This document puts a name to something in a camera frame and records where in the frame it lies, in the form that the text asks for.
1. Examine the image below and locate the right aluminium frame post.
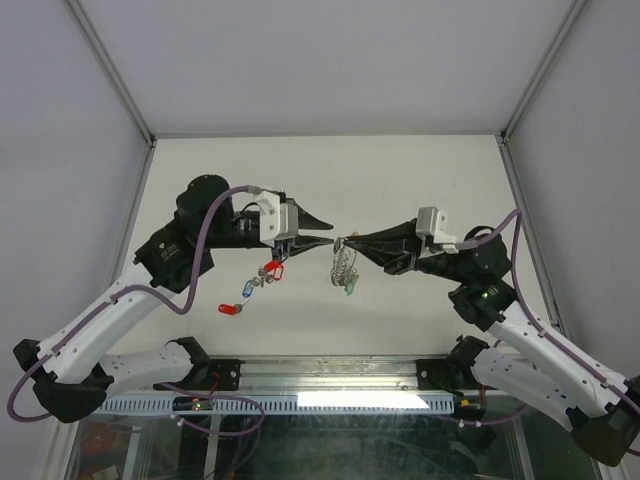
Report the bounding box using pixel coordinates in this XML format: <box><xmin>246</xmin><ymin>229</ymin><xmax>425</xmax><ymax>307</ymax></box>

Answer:
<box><xmin>500</xmin><ymin>0</ymin><xmax>590</xmax><ymax>143</ymax></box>

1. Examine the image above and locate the silver key pair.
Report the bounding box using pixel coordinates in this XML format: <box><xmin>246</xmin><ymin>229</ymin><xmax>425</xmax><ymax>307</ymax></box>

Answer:
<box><xmin>251</xmin><ymin>268</ymin><xmax>274</xmax><ymax>288</ymax></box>

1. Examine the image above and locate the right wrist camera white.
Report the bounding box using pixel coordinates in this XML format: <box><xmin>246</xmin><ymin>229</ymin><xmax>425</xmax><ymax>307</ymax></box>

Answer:
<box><xmin>415</xmin><ymin>207</ymin><xmax>458</xmax><ymax>257</ymax></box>

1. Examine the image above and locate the grey slotted cable duct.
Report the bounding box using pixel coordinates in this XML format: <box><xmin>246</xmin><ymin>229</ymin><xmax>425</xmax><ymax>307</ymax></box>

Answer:
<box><xmin>96</xmin><ymin>392</ymin><xmax>454</xmax><ymax>416</ymax></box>

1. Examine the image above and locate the green key tag right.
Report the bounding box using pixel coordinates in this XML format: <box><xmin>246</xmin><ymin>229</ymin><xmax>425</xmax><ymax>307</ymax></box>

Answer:
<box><xmin>344</xmin><ymin>280</ymin><xmax>357</xmax><ymax>296</ymax></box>

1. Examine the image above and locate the large grey keyring yellow handle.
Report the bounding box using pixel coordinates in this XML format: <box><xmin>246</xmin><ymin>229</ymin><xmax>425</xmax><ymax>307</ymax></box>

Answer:
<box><xmin>329</xmin><ymin>237</ymin><xmax>359</xmax><ymax>294</ymax></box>

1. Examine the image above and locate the red key tag white label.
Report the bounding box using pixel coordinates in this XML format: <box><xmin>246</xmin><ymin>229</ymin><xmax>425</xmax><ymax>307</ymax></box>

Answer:
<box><xmin>271</xmin><ymin>265</ymin><xmax>284</xmax><ymax>281</ymax></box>

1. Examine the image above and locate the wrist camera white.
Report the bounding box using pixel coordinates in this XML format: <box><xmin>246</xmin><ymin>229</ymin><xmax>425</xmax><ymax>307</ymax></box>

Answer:
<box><xmin>415</xmin><ymin>207</ymin><xmax>458</xmax><ymax>257</ymax></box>
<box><xmin>252</xmin><ymin>189</ymin><xmax>299</xmax><ymax>247</ymax></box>

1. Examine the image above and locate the aluminium mounting rail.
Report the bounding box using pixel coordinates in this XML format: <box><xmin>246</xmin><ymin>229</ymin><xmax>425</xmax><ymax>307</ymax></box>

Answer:
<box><xmin>63</xmin><ymin>353</ymin><xmax>506</xmax><ymax>392</ymax></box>

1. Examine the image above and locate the aluminium frame post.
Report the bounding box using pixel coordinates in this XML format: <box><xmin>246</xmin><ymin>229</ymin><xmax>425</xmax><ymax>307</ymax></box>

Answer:
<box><xmin>62</xmin><ymin>0</ymin><xmax>156</xmax><ymax>146</ymax></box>
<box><xmin>500</xmin><ymin>0</ymin><xmax>590</xmax><ymax>143</ymax></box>

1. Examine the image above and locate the blue key tag with key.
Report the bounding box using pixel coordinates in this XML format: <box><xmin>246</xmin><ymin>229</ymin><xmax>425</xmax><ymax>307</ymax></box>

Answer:
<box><xmin>242</xmin><ymin>280</ymin><xmax>254</xmax><ymax>298</ymax></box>

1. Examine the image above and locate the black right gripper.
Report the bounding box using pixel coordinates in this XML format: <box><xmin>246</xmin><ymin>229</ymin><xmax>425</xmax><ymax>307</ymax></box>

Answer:
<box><xmin>342</xmin><ymin>218</ymin><xmax>470</xmax><ymax>284</ymax></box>

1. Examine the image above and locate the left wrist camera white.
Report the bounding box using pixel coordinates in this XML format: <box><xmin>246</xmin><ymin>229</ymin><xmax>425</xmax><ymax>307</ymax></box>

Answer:
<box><xmin>252</xmin><ymin>189</ymin><xmax>299</xmax><ymax>247</ymax></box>

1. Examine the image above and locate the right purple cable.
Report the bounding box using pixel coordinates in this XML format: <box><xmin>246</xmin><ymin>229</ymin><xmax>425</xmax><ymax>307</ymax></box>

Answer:
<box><xmin>454</xmin><ymin>208</ymin><xmax>640</xmax><ymax>459</ymax></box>

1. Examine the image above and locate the purple cable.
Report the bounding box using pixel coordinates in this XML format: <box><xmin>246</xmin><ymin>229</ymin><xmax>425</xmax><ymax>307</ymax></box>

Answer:
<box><xmin>7</xmin><ymin>184</ymin><xmax>266</xmax><ymax>441</ymax></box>
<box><xmin>454</xmin><ymin>208</ymin><xmax>640</xmax><ymax>459</ymax></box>

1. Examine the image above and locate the red key tag with key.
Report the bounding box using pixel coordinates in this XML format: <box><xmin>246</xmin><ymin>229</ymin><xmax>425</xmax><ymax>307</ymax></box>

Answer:
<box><xmin>218</xmin><ymin>299</ymin><xmax>249</xmax><ymax>316</ymax></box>

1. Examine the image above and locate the left aluminium frame post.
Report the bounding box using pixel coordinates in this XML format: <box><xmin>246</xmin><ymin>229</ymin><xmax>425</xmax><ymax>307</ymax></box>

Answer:
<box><xmin>62</xmin><ymin>0</ymin><xmax>156</xmax><ymax>146</ymax></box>

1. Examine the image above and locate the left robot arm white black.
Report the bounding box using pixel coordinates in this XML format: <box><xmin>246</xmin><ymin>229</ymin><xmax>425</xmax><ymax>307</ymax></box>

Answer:
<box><xmin>7</xmin><ymin>174</ymin><xmax>333</xmax><ymax>423</ymax></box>

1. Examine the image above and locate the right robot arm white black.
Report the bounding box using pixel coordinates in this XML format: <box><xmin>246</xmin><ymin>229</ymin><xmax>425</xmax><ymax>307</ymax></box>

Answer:
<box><xmin>344</xmin><ymin>208</ymin><xmax>639</xmax><ymax>467</ymax></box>

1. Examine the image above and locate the red solid key tag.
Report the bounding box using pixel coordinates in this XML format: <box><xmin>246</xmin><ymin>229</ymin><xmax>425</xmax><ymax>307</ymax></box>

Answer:
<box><xmin>264</xmin><ymin>259</ymin><xmax>282</xmax><ymax>272</ymax></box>

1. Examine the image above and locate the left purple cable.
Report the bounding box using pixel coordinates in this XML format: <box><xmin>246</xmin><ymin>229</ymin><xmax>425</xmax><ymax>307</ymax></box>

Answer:
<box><xmin>7</xmin><ymin>184</ymin><xmax>266</xmax><ymax>441</ymax></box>

